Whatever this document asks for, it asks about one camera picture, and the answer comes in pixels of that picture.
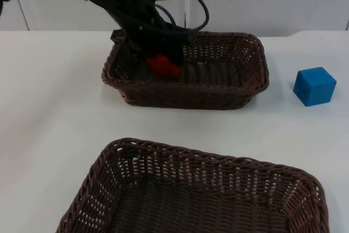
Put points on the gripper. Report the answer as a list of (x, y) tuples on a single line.
[(147, 33)]

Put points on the red cube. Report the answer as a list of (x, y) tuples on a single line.
[(162, 66)]

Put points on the dark brown wicker basket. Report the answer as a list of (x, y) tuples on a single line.
[(218, 91), (191, 203)]

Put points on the blue cube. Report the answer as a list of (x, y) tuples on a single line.
[(313, 85)]

